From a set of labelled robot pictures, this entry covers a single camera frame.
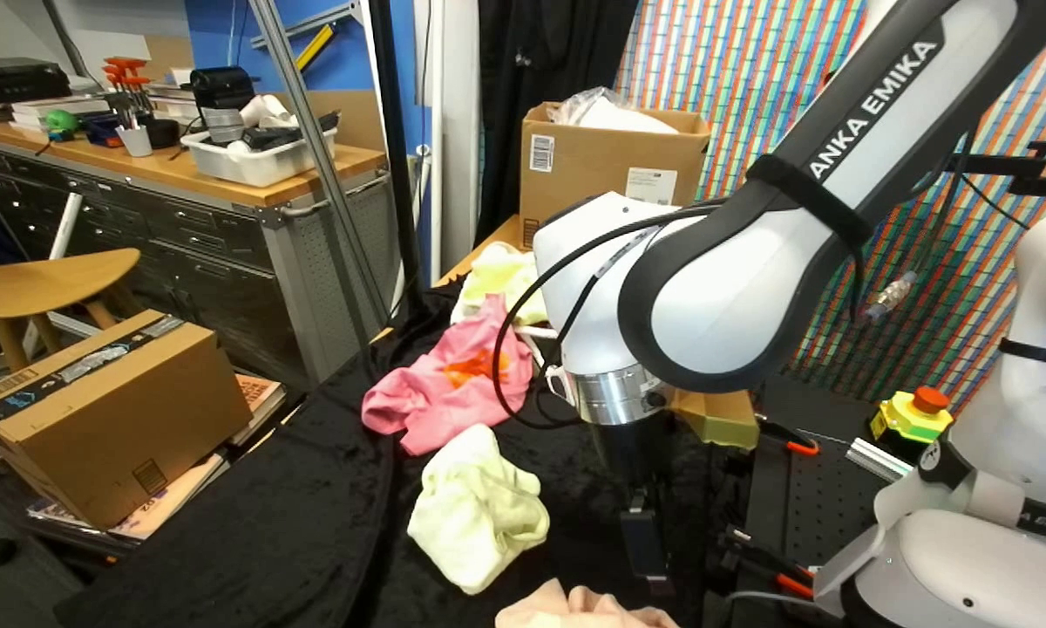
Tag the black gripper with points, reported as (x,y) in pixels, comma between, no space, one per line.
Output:
(641,466)

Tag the peach cloth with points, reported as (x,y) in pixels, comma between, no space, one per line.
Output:
(582,609)

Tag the large carton white labels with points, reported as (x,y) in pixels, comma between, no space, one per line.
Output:
(594,162)

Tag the black horizontal bar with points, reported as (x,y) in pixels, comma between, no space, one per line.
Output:
(1029,174)

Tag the black curtain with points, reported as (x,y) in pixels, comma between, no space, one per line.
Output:
(545,57)

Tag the yellow cloth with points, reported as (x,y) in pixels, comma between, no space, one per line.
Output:
(499,279)

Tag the white plastic wrap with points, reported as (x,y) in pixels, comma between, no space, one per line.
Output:
(613,110)

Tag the black table cloth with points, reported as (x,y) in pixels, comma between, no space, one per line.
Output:
(314,526)

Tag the black flat case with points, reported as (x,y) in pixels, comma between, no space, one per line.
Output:
(12,78)

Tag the silver slanted pole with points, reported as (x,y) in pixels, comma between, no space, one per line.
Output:
(314,150)

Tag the orange small item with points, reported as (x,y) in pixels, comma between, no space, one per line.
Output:
(128,70)

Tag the white plastic bin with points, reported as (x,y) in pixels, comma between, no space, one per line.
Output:
(255,162)

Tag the brown cardboard box black tape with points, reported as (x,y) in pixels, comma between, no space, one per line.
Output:
(108,420)

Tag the wooden stool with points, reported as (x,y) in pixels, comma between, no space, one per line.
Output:
(48,279)

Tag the white metal rail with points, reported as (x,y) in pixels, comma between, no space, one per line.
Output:
(54,265)

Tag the light green cloth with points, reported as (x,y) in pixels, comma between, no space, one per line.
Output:
(476,511)

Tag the black vertical pole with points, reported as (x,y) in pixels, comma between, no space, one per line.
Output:
(389,150)

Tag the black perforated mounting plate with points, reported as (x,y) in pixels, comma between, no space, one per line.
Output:
(804,511)

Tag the yellow red emergency stop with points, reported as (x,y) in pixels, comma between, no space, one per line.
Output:
(912,412)

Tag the grey workbench wooden top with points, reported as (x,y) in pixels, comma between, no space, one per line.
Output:
(197,230)

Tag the black clamp orange tip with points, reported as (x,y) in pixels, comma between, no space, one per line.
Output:
(787,442)
(780,578)

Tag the black jar appliance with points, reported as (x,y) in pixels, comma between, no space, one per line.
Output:
(220,93)

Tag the green small item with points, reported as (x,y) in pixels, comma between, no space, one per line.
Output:
(61,123)

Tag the pink cloth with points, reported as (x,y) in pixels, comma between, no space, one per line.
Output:
(441,397)

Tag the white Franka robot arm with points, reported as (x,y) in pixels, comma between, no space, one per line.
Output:
(719,291)

